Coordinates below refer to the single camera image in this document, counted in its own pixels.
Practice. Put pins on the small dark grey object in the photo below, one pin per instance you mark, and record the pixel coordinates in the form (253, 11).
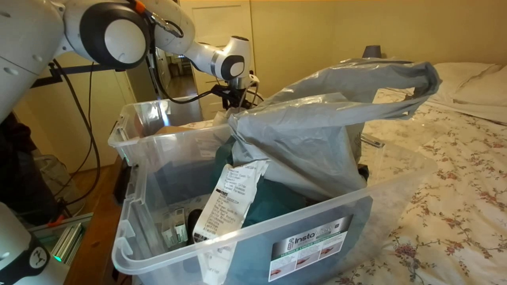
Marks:
(373, 51)

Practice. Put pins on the cream panel door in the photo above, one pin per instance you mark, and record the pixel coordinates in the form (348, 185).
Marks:
(212, 21)

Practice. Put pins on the aluminium rail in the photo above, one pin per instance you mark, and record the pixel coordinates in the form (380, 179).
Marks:
(69, 239)

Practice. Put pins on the dark cloth pile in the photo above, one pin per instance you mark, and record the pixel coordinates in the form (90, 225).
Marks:
(22, 174)

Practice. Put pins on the black clamp bar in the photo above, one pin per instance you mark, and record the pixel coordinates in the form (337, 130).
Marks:
(69, 71)

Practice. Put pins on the white paper receipt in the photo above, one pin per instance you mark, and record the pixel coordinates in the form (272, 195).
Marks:
(232, 195)

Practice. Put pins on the clear bin with cardboard box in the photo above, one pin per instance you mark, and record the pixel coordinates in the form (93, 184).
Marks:
(144, 119)

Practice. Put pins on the floral print duvet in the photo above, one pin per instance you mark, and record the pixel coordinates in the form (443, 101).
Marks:
(454, 200)

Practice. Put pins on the white pillow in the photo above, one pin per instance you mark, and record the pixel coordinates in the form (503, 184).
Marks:
(486, 97)

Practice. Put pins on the white device with black band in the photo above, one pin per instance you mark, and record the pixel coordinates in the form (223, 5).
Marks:
(17, 238)

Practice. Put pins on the grey plastic bag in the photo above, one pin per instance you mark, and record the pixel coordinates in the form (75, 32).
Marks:
(318, 136)

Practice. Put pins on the grey remote control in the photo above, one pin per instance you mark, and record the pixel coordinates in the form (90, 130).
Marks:
(373, 141)

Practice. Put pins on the clear bin with label sticker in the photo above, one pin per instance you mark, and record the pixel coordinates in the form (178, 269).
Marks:
(254, 231)

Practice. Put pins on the brown cardboard box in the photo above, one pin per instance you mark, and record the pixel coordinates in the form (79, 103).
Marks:
(185, 127)

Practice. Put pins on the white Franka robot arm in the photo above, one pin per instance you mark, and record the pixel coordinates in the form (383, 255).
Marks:
(26, 41)

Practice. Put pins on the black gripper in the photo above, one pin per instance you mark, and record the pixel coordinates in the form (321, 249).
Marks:
(232, 95)

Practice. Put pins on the teal fabric bag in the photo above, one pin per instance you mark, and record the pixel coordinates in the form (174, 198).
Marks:
(275, 203)

